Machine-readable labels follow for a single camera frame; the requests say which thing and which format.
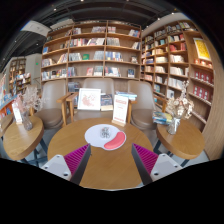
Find small white sign card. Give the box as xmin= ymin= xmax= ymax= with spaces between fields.
xmin=11 ymin=100 xmax=24 ymax=126

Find white mouse pad red rest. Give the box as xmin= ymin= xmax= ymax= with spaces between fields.
xmin=84 ymin=123 xmax=128 ymax=152

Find small wooden table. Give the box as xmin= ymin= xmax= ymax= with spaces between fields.
xmin=0 ymin=113 xmax=14 ymax=138

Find light blue book stack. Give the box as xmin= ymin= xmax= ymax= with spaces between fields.
xmin=115 ymin=90 xmax=138 ymax=101

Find distant wooden bookshelf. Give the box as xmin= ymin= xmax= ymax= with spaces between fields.
xmin=8 ymin=57 xmax=33 ymax=96

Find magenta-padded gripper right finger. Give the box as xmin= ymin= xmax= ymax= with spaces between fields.
xmin=131 ymin=143 xmax=184 ymax=186

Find glass vase dried flowers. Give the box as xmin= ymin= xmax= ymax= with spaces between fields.
xmin=165 ymin=79 xmax=195 ymax=136

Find transparent computer mouse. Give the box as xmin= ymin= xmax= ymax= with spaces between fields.
xmin=99 ymin=126 xmax=112 ymax=140

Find curved wooden bookshelf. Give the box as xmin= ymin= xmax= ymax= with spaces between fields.
xmin=140 ymin=20 xmax=221 ymax=134

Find round wooden side table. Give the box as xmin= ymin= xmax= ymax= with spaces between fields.
xmin=155 ymin=119 xmax=206 ymax=168
xmin=2 ymin=115 xmax=48 ymax=168

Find book display stand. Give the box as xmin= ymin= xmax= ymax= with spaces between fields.
xmin=0 ymin=73 xmax=18 ymax=121

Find white sign card red header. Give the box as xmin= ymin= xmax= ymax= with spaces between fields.
xmin=111 ymin=94 xmax=130 ymax=128

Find dark book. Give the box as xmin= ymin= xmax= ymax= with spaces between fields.
xmin=100 ymin=93 xmax=115 ymax=112

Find colourful book stack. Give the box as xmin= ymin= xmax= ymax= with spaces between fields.
xmin=152 ymin=110 xmax=174 ymax=126

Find beige armchair wooden arms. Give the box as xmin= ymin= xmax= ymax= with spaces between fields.
xmin=33 ymin=79 xmax=73 ymax=131
xmin=65 ymin=77 xmax=134 ymax=123
xmin=127 ymin=79 xmax=168 ymax=132

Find white framed picture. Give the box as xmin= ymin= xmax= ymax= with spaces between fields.
xmin=76 ymin=87 xmax=102 ymax=111

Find white hanging sign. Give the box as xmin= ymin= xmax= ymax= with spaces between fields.
xmin=20 ymin=19 xmax=52 ymax=38

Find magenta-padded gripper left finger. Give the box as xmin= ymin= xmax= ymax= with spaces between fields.
xmin=41 ymin=143 xmax=92 ymax=186

